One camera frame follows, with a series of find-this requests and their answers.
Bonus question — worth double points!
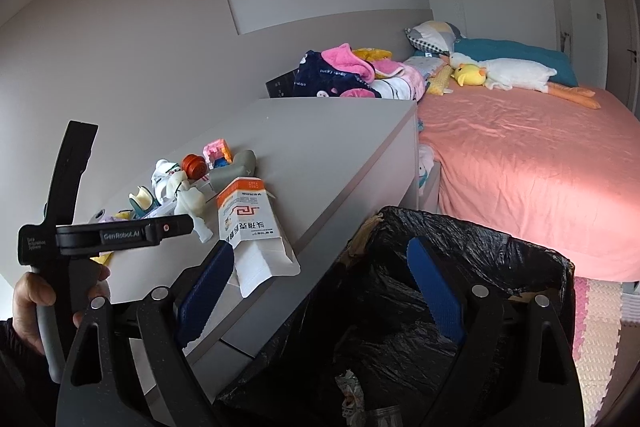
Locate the white goose plush toy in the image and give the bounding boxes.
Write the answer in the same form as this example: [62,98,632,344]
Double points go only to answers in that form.
[446,53,601,109]

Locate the white wardrobe doors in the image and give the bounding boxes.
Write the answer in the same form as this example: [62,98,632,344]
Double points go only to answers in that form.
[606,0,639,114]

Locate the teal cream small cup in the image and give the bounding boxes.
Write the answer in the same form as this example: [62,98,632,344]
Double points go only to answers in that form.
[128,185,160,219]

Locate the white spray trigger bottle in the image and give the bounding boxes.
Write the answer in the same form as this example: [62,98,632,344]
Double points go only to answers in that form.
[174,180,214,244]

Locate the purple plastic bag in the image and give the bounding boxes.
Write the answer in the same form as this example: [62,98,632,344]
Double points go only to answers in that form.
[98,215,122,223]

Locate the pink bed sheet mattress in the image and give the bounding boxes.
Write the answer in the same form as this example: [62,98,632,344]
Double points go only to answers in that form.
[418,87,639,282]

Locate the white room door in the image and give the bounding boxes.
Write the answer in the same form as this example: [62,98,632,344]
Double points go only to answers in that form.
[553,0,608,89]

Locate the pink cream foam floor mat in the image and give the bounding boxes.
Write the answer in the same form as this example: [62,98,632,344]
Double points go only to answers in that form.
[573,277,622,426]

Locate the yellow corn plush toy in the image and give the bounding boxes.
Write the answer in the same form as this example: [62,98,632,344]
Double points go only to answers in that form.
[426,65,452,96]

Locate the long white product box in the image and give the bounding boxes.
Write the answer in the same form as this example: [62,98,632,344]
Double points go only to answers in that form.
[144,200,177,219]

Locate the black trash bag bin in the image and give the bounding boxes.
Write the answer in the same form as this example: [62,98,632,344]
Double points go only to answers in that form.
[213,207,575,426]

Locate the orange ribbed plastic cap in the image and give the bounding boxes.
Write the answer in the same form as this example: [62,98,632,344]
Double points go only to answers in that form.
[181,154,208,181]

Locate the yellow duck plush toy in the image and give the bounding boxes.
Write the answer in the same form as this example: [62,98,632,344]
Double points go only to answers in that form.
[452,64,487,87]

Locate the person's left hand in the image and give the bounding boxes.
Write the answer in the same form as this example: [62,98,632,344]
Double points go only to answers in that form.
[11,263,112,356]

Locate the pink building block toy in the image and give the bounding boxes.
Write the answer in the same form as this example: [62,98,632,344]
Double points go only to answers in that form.
[202,139,233,170]

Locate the orange white medicine carton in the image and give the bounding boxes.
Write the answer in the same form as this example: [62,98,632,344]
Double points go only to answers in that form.
[216,176,300,298]

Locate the patterned grey checked pillow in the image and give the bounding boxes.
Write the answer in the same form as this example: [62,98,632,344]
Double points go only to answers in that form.
[404,20,462,56]

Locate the teal pillow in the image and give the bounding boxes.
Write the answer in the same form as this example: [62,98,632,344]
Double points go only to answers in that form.
[454,38,578,87]

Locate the navy pink clothes pile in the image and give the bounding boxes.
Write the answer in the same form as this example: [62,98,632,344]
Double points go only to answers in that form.
[292,43,426,102]

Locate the white plastic drink bottle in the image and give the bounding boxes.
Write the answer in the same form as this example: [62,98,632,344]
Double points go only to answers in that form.
[151,159,181,205]

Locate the black wall socket panel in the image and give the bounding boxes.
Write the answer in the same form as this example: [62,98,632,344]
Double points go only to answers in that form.
[266,70,295,98]

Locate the yellow blue sachet packet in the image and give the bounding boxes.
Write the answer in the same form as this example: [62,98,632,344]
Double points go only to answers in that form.
[91,251,113,265]

